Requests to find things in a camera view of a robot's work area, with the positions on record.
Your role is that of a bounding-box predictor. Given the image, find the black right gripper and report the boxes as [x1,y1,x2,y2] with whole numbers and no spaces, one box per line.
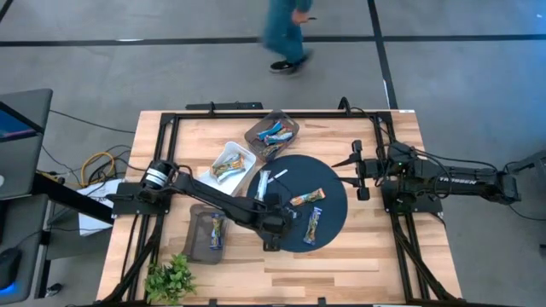
[331,139,385,202]

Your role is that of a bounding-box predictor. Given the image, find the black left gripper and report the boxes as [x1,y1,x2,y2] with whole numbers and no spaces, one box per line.
[251,192,302,253]

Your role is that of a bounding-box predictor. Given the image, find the blue yellow granola bar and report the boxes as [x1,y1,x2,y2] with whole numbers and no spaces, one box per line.
[302,206,324,246]

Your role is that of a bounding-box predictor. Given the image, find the silver white granola bar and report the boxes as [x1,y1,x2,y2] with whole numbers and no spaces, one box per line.
[254,169,273,202]

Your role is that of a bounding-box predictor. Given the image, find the purple green chewy bar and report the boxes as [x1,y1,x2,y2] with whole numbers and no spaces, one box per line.
[208,211,226,252]

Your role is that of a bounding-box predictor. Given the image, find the multicoloured granola bar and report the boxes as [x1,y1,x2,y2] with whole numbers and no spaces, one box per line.
[259,142,288,159]

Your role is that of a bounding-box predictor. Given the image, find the round dark blue woven mat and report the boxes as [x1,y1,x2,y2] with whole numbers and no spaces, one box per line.
[246,153,349,254]

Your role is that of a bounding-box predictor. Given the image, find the smoky grey plastic bin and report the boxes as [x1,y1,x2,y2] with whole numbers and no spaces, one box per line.
[243,109,300,164]
[182,203,230,265]

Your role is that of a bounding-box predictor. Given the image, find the white plastic bin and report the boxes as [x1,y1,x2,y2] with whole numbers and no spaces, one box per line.
[196,141,258,198]

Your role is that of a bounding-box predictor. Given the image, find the small artificial green plant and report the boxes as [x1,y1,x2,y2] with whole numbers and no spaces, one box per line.
[143,252,198,306]

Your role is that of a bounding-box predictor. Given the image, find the black power strip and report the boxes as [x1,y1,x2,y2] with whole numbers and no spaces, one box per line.
[184,101,264,112]

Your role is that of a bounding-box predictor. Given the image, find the person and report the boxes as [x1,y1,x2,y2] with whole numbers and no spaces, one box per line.
[260,0,319,77]

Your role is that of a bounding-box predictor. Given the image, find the black side desk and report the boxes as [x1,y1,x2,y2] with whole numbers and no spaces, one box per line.
[0,170,115,306]

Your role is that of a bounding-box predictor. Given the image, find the grey laptop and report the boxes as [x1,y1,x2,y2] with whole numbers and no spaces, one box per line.
[0,88,55,201]

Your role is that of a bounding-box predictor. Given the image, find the black computer mouse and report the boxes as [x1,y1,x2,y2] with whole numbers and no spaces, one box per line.
[0,246,23,292]

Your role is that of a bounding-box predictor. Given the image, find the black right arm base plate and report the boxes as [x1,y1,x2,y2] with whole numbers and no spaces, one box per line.
[380,178,444,216]

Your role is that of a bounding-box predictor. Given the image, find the black aluminium table frame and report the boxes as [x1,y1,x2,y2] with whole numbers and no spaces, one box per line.
[96,96,464,307]

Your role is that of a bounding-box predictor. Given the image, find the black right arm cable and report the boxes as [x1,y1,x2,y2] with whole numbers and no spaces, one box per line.
[411,146,500,172]

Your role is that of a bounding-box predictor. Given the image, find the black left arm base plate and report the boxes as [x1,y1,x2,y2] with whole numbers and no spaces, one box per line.
[105,182,172,217]

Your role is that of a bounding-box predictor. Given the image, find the yellow cable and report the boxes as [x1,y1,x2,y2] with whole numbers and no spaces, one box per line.
[79,151,117,188]

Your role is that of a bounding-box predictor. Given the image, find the black floor cables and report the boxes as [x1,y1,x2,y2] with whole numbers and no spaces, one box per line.
[40,108,148,188]

